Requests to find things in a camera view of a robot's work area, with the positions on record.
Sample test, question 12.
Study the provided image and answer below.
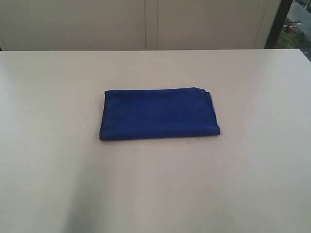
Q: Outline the blue towel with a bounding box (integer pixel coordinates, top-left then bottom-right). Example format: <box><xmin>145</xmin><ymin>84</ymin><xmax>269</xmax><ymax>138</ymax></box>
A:
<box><xmin>99</xmin><ymin>87</ymin><xmax>221</xmax><ymax>141</ymax></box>

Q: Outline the window with dark frame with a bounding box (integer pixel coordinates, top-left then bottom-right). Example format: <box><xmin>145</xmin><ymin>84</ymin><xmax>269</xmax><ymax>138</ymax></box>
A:
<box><xmin>265</xmin><ymin>0</ymin><xmax>311</xmax><ymax>60</ymax></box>

